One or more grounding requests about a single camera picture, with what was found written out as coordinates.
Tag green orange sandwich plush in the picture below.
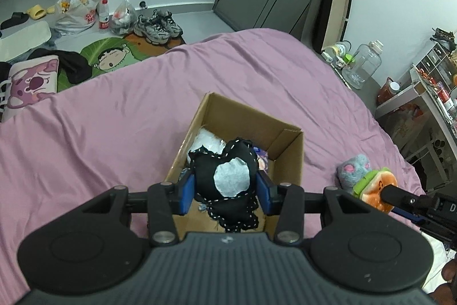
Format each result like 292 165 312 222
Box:
352 167 398 214

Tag blue tissue pack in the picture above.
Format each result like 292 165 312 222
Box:
253 146 269 172

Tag grey fluffy plush mouse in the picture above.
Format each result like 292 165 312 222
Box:
336 154 372 193

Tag black white-stitched fabric toy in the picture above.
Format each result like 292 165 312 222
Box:
189 138 259 232

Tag clear bag of white stuffing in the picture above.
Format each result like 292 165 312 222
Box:
188 128 226 154

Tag brown cardboard box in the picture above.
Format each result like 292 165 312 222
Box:
166 93 304 238

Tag black desk with white legs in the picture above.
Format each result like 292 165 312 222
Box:
374 67 456 194

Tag pink bed sheet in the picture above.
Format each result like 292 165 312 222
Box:
1 29 423 304

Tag small drawer organizer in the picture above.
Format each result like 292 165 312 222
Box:
416 43 456 91

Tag large clear plastic jar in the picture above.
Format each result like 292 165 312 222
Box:
342 40 383 90

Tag black clothing on floor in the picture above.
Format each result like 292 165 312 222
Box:
27 48 92 85

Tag green cartoon floor mat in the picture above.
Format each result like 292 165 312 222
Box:
56 36 147 93

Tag grey sneakers pair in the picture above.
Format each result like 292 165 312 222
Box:
133 9 183 46

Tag pink cartoon pillow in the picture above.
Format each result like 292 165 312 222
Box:
1 55 59 122

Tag clear plastic trash bag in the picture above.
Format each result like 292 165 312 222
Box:
109 0 137 35

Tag red label water bottle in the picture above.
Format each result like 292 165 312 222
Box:
98 0 110 29

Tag black framed board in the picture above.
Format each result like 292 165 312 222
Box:
311 0 352 53

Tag white printed plastic bag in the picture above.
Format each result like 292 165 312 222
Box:
53 0 100 35

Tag yellow slipper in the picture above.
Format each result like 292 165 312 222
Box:
26 5 47 21

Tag black slipper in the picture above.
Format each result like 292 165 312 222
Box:
1 12 29 30

